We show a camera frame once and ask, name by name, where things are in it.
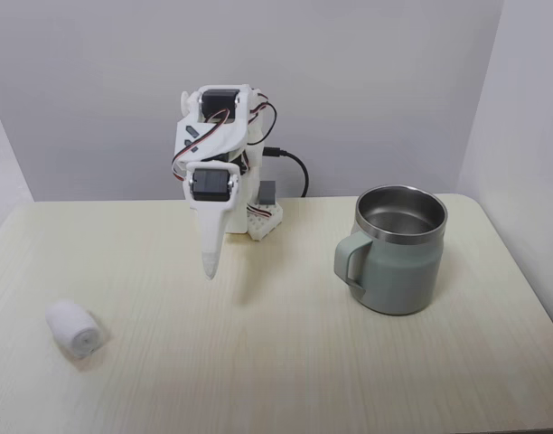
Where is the white gauze dressing roll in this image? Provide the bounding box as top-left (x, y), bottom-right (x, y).
top-left (44, 297), bottom-right (99, 361)

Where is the green steel mug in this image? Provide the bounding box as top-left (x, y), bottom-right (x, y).
top-left (333, 184), bottom-right (449, 316)

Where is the red black gripper servo wire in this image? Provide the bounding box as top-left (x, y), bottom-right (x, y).
top-left (171, 113), bottom-right (229, 183)

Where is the red black arm servo wire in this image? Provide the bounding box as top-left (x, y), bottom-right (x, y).
top-left (247, 99), bottom-right (278, 148)

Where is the black power cable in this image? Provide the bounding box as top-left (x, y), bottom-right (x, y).
top-left (264, 146), bottom-right (310, 199)

